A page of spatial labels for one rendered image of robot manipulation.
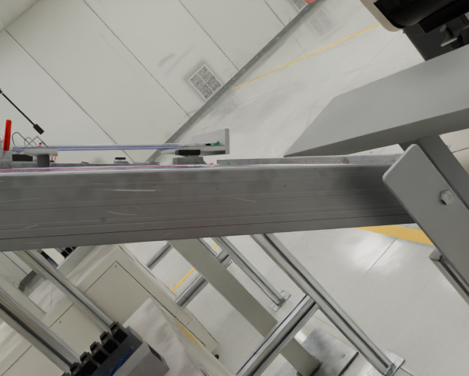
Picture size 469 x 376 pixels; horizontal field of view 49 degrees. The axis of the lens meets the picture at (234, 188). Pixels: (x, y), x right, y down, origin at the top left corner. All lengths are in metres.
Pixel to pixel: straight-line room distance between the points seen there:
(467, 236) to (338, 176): 0.14
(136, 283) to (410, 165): 1.56
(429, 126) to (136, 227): 0.64
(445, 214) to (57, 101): 8.21
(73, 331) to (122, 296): 0.21
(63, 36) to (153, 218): 8.34
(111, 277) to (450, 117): 1.36
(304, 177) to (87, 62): 8.25
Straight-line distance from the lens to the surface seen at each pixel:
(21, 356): 2.01
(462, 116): 0.92
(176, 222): 0.45
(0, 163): 1.09
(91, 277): 1.93
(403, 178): 0.49
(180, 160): 1.15
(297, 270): 1.30
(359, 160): 0.62
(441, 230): 0.52
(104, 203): 0.44
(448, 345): 1.45
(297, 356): 1.63
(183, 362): 0.84
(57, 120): 8.56
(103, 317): 1.93
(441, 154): 1.21
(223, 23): 9.25
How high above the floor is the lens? 0.96
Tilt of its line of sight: 15 degrees down
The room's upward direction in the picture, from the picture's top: 43 degrees counter-clockwise
